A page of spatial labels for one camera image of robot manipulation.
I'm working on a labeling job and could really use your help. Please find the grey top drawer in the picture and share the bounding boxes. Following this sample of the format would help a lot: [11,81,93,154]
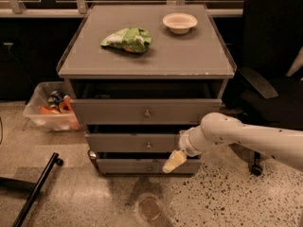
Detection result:
[69,81,223,126]

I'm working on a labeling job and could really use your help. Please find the grey drawer cabinet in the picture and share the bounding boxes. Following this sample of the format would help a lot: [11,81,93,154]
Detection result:
[59,5,235,170]

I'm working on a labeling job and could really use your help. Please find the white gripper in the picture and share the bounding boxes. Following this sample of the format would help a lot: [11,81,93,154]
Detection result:
[162,127,203,173]

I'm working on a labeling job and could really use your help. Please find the round floor drain cover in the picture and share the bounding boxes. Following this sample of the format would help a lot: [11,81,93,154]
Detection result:
[137,195,162,221]

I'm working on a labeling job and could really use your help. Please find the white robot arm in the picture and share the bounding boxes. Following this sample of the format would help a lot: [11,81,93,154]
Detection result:
[162,113,303,173]

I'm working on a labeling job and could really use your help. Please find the metal window railing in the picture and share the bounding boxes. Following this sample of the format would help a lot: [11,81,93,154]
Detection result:
[0,0,247,19]

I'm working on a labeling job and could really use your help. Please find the black metal stand leg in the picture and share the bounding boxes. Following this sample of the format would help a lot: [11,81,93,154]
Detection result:
[0,152,63,227]

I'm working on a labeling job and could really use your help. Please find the white paper bowl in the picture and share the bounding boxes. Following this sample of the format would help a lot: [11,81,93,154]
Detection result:
[163,13,198,35]

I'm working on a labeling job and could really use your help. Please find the orange items in bin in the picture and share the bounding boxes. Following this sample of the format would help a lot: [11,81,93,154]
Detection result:
[40,90,73,114]

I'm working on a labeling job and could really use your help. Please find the green chip bag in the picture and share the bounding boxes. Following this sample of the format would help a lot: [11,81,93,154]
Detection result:
[100,27,152,54]

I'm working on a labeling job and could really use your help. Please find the clear plastic storage bin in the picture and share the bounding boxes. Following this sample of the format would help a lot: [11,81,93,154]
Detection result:
[23,81,82,131]

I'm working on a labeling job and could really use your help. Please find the black office chair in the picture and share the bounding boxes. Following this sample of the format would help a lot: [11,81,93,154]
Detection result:
[214,0,303,177]

